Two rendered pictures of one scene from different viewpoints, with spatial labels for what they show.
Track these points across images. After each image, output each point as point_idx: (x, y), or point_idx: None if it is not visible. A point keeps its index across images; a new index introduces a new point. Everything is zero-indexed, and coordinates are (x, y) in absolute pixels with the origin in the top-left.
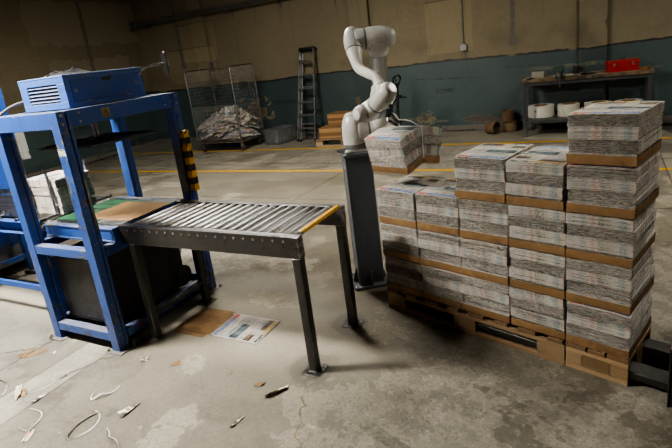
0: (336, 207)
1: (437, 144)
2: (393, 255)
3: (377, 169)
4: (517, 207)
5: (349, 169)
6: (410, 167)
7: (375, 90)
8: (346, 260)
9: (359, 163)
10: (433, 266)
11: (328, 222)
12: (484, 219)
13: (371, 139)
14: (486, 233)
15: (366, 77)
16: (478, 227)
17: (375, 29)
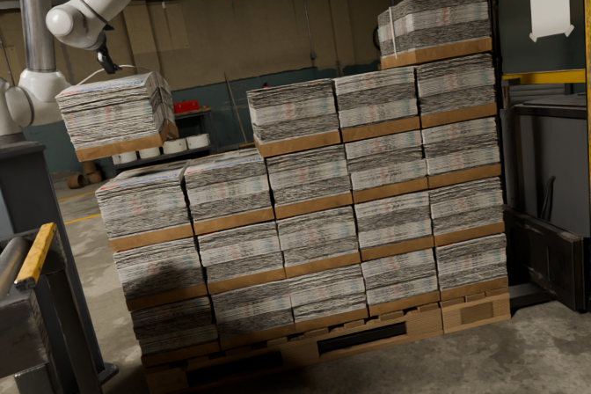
0: (52, 226)
1: (171, 107)
2: (150, 302)
3: (90, 154)
4: (359, 143)
5: (3, 182)
6: (162, 134)
7: None
8: (84, 343)
9: (23, 168)
10: (235, 287)
11: None
12: (311, 178)
13: (75, 93)
14: (318, 198)
15: None
16: (305, 193)
17: None
